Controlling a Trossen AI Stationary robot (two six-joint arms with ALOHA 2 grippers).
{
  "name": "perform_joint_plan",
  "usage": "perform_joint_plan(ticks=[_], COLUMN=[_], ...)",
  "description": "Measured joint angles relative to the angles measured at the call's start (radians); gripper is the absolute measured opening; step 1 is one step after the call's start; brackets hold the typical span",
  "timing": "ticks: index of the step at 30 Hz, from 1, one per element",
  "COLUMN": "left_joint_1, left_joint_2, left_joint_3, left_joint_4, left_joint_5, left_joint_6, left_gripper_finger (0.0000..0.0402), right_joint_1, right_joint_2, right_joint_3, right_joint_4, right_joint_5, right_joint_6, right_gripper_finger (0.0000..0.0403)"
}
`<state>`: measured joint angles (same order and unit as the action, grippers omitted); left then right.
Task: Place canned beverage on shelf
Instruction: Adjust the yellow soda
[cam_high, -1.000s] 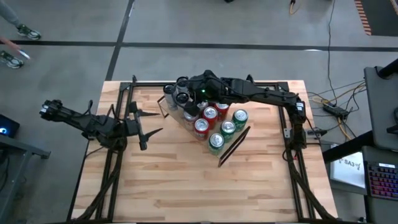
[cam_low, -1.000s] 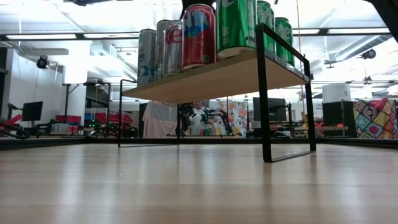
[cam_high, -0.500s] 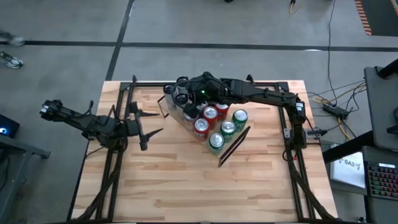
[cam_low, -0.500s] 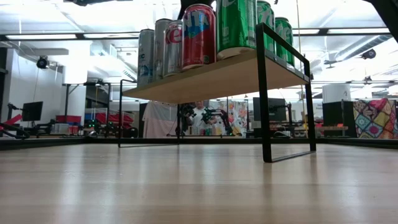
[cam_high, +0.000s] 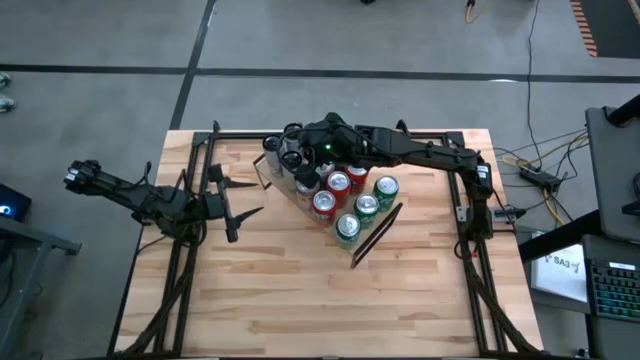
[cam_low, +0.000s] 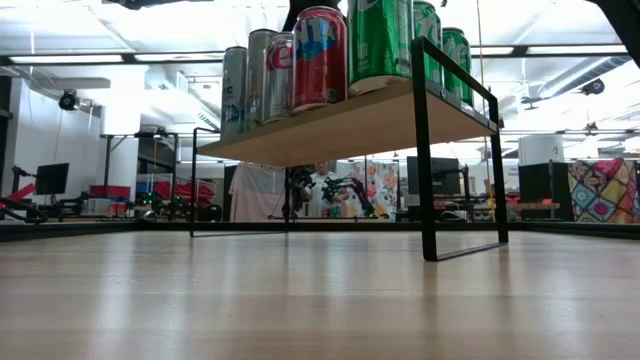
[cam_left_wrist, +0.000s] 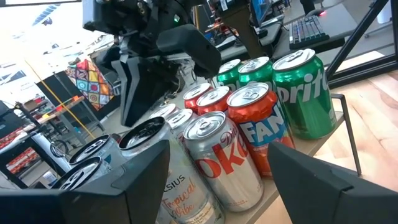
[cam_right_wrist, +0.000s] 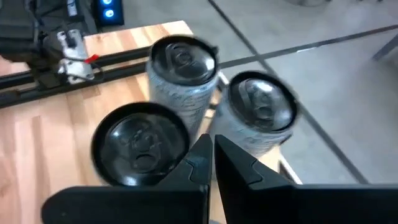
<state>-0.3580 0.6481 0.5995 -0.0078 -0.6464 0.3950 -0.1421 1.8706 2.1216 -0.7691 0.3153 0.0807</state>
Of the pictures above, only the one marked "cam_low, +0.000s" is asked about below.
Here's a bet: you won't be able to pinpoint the red Fanta can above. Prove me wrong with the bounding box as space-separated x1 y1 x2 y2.
292 5 349 113

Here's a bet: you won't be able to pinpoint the black metal table frame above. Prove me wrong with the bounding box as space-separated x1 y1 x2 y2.
0 218 640 241

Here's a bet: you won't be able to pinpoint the black computer monitor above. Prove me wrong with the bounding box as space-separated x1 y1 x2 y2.
33 162 71 197
405 155 462 197

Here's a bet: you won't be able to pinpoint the red metal bar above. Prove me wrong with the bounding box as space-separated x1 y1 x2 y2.
0 182 39 205

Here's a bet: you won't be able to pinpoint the floral printed cloth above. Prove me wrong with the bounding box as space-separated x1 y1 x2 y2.
349 160 400 220

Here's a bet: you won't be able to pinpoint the black cabinet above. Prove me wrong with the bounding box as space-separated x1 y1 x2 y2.
518 161 574 222

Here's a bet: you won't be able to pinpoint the tall can black lid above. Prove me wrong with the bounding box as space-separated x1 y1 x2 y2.
220 45 249 140
244 28 279 132

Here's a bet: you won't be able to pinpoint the colourful patchwork quilt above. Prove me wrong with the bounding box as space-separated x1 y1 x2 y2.
567 157 640 225

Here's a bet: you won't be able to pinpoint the red storage box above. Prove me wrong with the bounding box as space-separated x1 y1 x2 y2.
89 184 132 200

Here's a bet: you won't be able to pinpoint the black ceiling camera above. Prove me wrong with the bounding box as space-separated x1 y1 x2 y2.
58 88 81 112
579 78 606 97

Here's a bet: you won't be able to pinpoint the green Sprite can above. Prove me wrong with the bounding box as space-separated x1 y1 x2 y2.
346 0 416 97
441 27 475 108
412 0 444 87

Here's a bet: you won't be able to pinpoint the silver Diet Coke can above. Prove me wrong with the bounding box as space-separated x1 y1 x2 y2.
262 31 296 124

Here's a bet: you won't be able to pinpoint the white curtain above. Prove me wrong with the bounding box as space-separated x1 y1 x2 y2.
228 162 287 224

